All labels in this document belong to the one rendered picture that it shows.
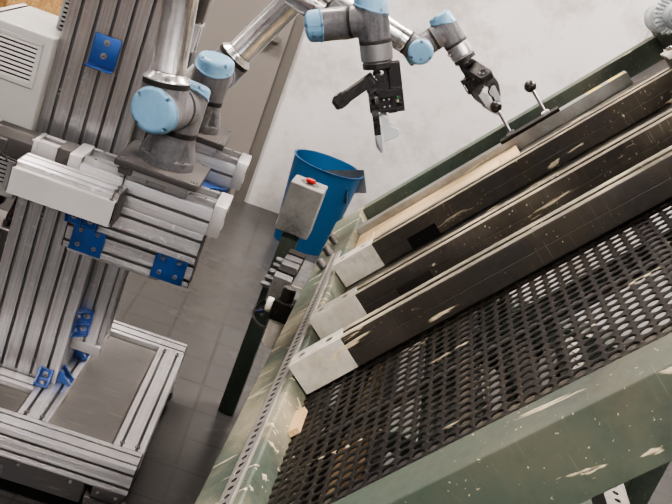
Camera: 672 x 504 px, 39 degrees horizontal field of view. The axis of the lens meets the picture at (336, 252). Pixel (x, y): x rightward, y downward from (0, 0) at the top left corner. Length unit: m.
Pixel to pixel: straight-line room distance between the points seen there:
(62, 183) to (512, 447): 1.57
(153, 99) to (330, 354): 0.80
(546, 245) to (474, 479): 0.73
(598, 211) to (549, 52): 4.17
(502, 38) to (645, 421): 4.84
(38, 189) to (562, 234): 1.30
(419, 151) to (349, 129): 0.46
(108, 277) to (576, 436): 1.96
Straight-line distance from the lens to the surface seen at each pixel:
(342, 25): 2.21
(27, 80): 2.70
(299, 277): 2.95
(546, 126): 2.98
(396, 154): 5.94
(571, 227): 1.82
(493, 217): 2.08
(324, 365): 1.91
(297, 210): 3.25
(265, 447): 1.68
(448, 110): 5.91
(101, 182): 2.51
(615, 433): 1.17
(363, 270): 2.56
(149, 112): 2.35
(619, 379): 1.17
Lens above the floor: 1.75
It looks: 18 degrees down
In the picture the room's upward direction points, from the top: 21 degrees clockwise
